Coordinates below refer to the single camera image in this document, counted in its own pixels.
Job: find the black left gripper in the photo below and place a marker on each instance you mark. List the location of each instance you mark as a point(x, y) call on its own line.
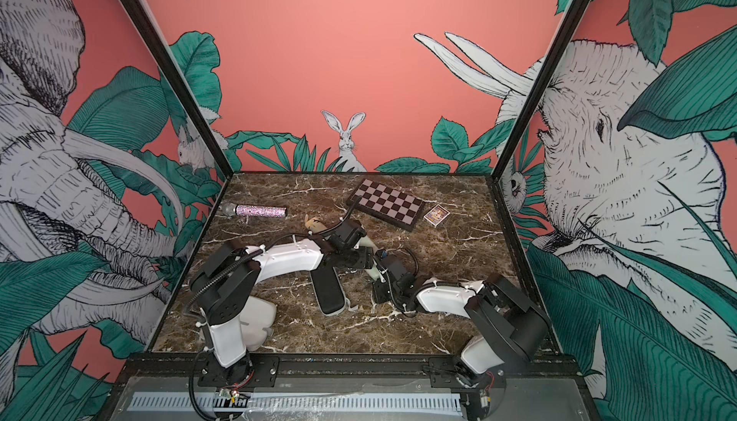
point(366, 259)

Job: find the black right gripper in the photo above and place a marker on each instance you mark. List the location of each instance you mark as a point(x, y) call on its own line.
point(379, 296)

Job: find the black zippered umbrella case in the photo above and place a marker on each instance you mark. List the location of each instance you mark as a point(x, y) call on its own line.
point(329, 291)

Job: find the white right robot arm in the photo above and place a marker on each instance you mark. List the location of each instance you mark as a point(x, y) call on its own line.
point(511, 327)

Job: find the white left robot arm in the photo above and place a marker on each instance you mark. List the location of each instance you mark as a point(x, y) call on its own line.
point(238, 323)

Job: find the folding chess board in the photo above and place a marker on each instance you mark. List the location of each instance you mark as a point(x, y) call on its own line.
point(387, 204)

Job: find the purple card box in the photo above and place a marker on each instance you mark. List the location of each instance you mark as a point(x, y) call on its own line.
point(437, 215)

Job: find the purple glitter microphone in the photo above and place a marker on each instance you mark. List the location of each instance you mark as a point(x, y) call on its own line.
point(257, 211)

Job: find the white perforated strip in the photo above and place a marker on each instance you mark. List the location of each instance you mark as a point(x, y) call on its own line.
point(271, 402)

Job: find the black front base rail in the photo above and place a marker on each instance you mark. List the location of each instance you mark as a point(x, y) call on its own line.
point(261, 370)

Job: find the black frame post left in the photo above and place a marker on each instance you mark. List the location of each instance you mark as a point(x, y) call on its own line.
point(144, 21)

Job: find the black frame post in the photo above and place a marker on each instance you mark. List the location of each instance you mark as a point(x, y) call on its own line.
point(144, 21)
point(570, 22)

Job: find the black frame post right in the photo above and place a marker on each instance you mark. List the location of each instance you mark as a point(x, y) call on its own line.
point(570, 22)

